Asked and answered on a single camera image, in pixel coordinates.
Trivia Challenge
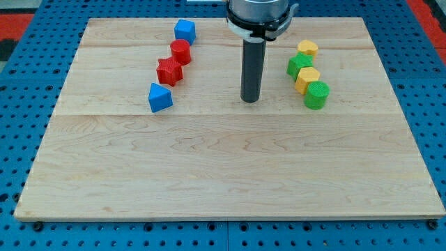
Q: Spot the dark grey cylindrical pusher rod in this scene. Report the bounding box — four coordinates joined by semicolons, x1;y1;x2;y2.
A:
240;40;266;102

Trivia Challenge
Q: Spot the blue triangle block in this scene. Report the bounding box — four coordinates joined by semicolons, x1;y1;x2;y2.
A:
148;83;173;113

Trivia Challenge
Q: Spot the green star block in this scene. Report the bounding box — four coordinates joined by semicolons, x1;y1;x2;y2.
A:
286;52;314;81

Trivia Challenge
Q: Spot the yellow heart block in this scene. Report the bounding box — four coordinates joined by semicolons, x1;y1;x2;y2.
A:
297;40;318;57

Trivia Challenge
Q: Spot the yellow hexagon block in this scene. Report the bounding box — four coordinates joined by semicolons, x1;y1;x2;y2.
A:
295;67;321;95

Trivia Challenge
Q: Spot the red cylinder block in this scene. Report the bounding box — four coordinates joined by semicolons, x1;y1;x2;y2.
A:
170;39;192;66

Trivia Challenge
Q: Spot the blue cube block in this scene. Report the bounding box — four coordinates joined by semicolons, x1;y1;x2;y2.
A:
174;20;196;45

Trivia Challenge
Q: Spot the green cylinder block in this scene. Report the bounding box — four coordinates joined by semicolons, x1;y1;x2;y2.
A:
304;81;330;110

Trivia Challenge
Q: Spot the red star block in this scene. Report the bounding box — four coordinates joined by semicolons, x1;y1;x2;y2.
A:
156;56;183;86

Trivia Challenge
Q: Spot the light wooden board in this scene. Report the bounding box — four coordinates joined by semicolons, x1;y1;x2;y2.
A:
15;17;445;222

